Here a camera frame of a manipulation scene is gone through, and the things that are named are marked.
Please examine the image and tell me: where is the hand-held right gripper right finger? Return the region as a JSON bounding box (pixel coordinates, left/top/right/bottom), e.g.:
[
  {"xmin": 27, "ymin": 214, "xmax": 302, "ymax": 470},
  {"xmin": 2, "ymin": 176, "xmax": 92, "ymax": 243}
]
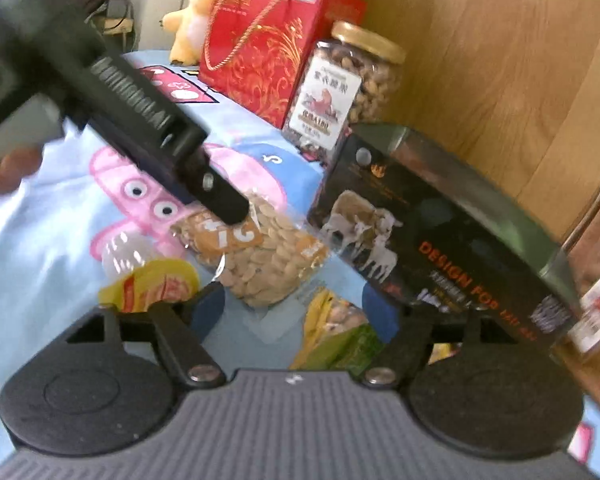
[{"xmin": 361, "ymin": 282, "xmax": 516, "ymax": 391}]

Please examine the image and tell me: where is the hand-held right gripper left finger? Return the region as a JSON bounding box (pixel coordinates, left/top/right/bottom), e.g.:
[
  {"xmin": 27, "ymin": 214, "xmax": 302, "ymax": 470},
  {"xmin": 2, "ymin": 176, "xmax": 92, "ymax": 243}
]
[{"xmin": 65, "ymin": 282, "xmax": 227, "ymax": 388}]

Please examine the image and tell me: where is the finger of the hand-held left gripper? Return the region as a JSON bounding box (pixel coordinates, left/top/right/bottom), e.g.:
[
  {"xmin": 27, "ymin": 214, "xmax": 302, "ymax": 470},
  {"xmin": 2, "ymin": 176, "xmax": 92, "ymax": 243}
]
[{"xmin": 180, "ymin": 147, "xmax": 252, "ymax": 226}]

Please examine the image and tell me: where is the green and yellow snack packet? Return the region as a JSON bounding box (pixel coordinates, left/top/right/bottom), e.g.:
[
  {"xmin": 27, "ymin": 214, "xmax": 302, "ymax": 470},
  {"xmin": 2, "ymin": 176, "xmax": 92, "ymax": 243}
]
[{"xmin": 290, "ymin": 287, "xmax": 387, "ymax": 374}]

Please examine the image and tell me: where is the yellow-lidded jelly cup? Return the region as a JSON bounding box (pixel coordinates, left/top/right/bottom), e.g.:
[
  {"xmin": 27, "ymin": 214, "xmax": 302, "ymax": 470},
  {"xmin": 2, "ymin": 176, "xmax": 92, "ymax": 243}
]
[{"xmin": 97, "ymin": 232, "xmax": 202, "ymax": 314}]

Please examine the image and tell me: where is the clear bag of pumpkin seeds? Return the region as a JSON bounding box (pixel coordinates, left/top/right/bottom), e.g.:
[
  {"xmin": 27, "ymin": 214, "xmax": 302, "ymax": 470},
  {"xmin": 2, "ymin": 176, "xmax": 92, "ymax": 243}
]
[{"xmin": 170, "ymin": 187, "xmax": 332, "ymax": 311}]

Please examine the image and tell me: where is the black sheep-print box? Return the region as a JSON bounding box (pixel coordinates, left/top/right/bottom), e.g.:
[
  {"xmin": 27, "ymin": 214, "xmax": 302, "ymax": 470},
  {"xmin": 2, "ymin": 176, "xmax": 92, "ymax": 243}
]
[{"xmin": 307, "ymin": 122, "xmax": 584, "ymax": 357}]

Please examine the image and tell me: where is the person's left hand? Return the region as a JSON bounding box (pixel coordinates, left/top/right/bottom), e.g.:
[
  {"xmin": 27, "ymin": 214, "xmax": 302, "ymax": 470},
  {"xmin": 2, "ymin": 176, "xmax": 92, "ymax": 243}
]
[{"xmin": 0, "ymin": 149, "xmax": 44, "ymax": 213}]

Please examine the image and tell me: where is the yellow plush duck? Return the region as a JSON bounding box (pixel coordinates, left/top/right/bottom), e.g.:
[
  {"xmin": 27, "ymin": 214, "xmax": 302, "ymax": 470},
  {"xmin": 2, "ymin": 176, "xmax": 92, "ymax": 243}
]
[{"xmin": 162, "ymin": 0, "xmax": 246, "ymax": 67}]

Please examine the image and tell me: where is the red gift box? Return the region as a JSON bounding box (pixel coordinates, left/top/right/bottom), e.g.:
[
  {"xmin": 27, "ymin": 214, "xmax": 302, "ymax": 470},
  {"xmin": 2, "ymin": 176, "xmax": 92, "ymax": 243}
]
[{"xmin": 200, "ymin": 0, "xmax": 368, "ymax": 129}]

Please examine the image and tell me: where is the cartoon printed bed sheet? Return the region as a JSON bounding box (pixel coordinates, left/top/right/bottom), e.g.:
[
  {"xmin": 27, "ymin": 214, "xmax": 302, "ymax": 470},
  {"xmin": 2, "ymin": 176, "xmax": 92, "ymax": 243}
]
[{"xmin": 0, "ymin": 50, "xmax": 600, "ymax": 478}]

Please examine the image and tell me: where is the wooden headboard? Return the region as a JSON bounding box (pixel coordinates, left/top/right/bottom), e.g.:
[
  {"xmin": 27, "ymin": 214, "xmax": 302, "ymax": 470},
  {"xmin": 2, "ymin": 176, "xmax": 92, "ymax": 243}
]
[{"xmin": 355, "ymin": 0, "xmax": 600, "ymax": 242}]

